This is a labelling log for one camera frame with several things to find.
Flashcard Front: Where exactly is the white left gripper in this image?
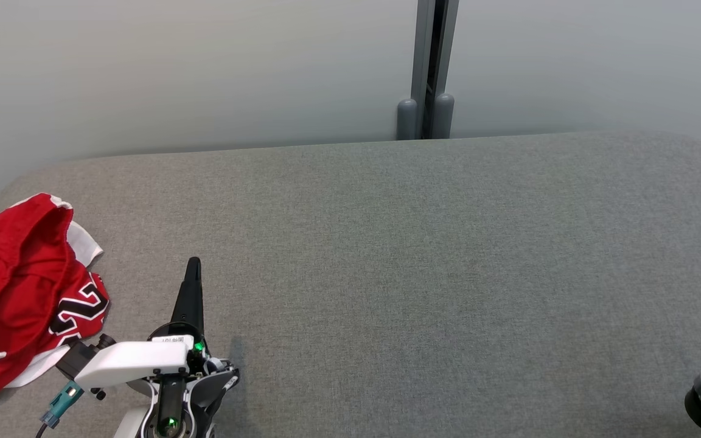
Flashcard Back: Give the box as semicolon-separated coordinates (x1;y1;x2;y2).
75;257;240;409

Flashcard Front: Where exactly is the red white basketball jersey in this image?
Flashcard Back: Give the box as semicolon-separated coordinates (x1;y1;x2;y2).
0;193;111;400

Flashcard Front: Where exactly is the teal camera cable connector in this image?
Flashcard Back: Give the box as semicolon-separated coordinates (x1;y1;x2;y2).
35;380;85;438

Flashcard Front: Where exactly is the grey double partition post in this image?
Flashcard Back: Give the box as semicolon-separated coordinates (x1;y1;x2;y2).
396;0;461;141

